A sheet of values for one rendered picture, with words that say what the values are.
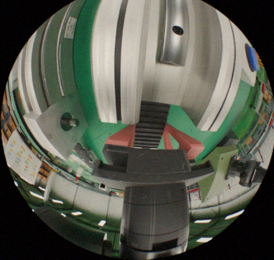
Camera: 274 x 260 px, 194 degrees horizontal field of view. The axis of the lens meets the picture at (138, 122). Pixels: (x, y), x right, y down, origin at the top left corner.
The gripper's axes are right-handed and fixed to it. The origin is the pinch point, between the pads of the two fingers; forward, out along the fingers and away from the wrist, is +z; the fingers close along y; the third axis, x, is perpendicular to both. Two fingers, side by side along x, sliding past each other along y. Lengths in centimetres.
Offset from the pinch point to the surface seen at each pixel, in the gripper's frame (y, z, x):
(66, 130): 14.1, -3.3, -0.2
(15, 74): 31.1, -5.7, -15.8
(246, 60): -11.0, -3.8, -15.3
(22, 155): 294, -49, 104
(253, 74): -15.4, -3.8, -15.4
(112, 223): 174, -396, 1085
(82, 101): 13.3, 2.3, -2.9
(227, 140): -36.7, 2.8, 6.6
